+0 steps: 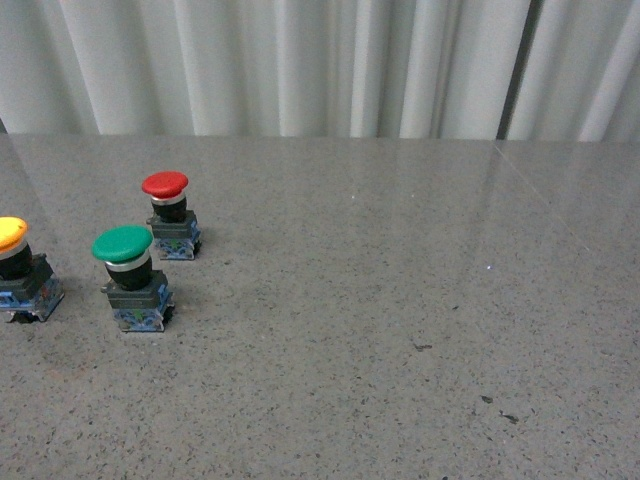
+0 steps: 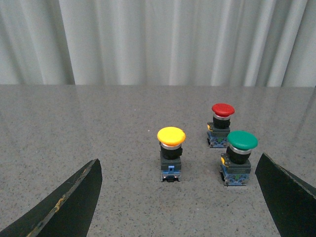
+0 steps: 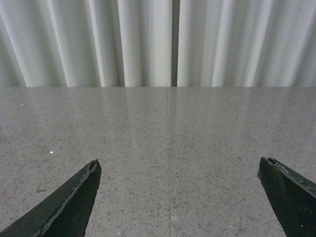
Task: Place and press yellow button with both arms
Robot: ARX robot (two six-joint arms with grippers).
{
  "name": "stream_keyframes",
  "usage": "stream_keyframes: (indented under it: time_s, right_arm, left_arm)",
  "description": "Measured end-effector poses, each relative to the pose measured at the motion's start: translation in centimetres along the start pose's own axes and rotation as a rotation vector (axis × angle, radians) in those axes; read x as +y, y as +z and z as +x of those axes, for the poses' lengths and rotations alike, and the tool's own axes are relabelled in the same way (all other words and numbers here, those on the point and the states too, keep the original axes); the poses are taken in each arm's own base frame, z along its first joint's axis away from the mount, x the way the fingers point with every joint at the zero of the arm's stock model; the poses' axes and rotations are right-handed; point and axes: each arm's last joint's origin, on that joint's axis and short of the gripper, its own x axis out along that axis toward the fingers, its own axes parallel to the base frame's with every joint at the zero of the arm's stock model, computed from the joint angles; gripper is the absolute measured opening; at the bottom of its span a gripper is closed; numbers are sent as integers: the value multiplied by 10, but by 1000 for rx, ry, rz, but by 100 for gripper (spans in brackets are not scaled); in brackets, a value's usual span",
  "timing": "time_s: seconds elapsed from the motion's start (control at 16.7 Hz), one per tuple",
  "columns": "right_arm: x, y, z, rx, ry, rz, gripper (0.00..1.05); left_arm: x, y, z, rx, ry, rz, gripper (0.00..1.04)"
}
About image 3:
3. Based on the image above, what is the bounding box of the white pleated curtain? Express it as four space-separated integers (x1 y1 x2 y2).
0 0 316 87

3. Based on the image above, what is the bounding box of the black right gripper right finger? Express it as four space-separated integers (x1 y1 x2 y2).
257 158 316 237

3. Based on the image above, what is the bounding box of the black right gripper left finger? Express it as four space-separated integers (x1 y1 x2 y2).
0 160 102 237

